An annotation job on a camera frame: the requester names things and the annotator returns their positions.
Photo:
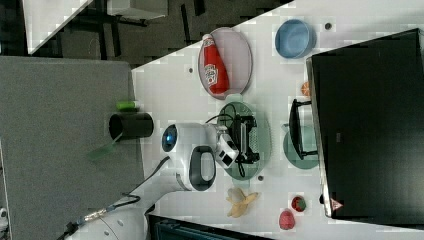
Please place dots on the red strawberry toy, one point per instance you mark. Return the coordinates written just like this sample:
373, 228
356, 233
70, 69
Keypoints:
298, 203

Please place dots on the blue bowl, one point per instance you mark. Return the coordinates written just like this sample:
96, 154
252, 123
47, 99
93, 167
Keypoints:
295, 39

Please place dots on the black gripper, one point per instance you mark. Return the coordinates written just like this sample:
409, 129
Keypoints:
240, 130

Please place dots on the white side table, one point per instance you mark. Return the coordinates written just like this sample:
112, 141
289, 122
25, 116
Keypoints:
44, 18

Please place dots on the grey round plate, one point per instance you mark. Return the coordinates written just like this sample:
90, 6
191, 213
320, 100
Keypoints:
236, 55

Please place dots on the pink strawberry toy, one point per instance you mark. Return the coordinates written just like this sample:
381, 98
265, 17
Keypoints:
286, 220

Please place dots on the red ketchup bottle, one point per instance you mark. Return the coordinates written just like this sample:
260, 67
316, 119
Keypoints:
214, 67

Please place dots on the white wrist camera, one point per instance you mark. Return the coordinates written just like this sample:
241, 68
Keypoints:
226, 150

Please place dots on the black cylindrical container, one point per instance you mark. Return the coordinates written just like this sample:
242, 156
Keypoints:
127, 126

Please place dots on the orange slice toy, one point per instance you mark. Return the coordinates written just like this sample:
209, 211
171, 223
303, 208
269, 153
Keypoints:
305, 89

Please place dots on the green oval strainer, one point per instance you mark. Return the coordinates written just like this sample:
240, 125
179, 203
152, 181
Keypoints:
260, 140

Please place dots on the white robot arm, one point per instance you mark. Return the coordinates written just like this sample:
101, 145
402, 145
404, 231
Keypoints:
192, 153

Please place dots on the black toaster oven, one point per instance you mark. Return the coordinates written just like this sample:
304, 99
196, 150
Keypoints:
368, 117

